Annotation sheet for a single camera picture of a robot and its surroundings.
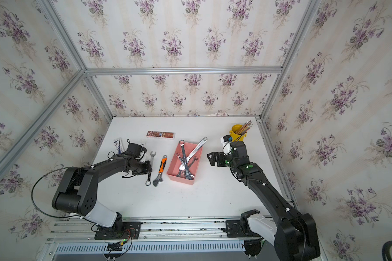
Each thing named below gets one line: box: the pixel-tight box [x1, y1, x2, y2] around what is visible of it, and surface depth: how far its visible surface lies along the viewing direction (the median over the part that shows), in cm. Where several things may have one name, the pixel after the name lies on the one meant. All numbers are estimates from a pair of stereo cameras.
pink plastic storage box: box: [166, 141, 203, 185], surface depth 95 cm
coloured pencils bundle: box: [235, 120, 254, 136], surface depth 98 cm
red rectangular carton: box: [145, 130, 176, 140], surface depth 110 cm
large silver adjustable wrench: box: [179, 137, 208, 170], surface depth 95 cm
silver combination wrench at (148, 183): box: [145, 151, 157, 187], surface depth 92 cm
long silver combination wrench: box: [179, 139, 195, 180], surface depth 93 cm
